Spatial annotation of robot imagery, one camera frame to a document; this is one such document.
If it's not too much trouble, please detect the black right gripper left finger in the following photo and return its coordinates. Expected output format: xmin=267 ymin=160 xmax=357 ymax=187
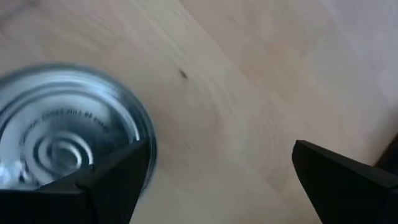
xmin=0 ymin=138 xmax=152 ymax=224

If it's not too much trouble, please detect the yellow-green labelled bean can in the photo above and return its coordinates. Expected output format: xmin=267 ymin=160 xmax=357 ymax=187
xmin=0 ymin=63 xmax=159 ymax=191

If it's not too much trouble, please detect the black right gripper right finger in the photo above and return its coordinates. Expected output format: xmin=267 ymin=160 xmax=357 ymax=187
xmin=291 ymin=139 xmax=398 ymax=224

